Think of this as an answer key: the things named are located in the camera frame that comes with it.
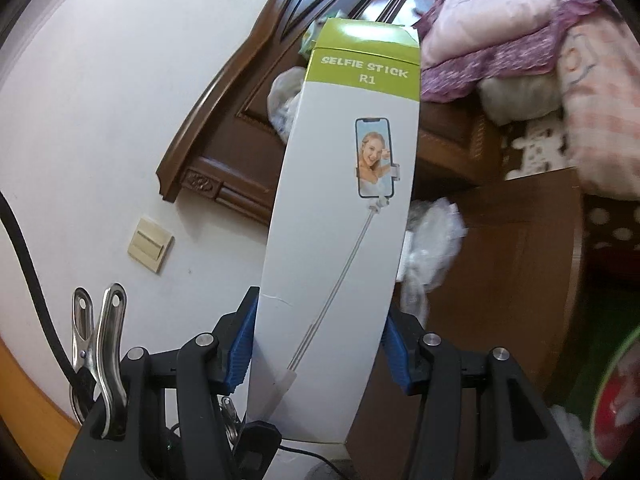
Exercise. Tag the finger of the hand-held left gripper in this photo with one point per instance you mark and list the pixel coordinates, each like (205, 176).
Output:
(257, 442)

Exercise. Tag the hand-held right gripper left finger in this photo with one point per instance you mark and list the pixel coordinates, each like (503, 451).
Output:
(240, 355)

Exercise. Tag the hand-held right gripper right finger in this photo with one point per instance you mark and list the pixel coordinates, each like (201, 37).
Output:
(397, 355)

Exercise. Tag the white green cardboard box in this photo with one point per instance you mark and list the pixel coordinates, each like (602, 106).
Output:
(340, 260)

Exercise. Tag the red bin with green rim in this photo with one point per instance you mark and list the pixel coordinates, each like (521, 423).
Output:
(617, 400)

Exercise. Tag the metal spring clip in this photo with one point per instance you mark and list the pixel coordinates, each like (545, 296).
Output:
(229, 417)
(107, 350)

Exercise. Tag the toilet roll in clear bag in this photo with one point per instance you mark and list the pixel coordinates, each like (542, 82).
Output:
(435, 240)

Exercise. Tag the dark wooden nightstand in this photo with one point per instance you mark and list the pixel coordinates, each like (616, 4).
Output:
(515, 285)

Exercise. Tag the dark wooden headboard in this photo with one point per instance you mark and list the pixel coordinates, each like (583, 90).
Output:
(225, 110)

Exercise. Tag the white patterned sheet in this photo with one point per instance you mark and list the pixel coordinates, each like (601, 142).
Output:
(535, 150)

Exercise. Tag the brown polka dot sheet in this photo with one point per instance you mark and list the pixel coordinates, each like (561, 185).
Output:
(615, 230)

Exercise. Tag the white plastic bag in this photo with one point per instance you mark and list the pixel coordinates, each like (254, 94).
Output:
(285, 100)

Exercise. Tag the pale pillow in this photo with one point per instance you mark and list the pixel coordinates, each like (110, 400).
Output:
(520, 95)

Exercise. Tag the pink printed quilt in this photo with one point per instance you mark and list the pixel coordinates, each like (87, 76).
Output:
(605, 125)

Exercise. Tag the purple floral blanket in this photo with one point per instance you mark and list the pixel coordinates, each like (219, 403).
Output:
(500, 55)

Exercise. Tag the green white packet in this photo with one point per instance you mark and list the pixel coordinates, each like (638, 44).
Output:
(307, 40)

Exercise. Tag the beige wall switch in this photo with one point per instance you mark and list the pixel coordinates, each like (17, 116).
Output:
(150, 245)

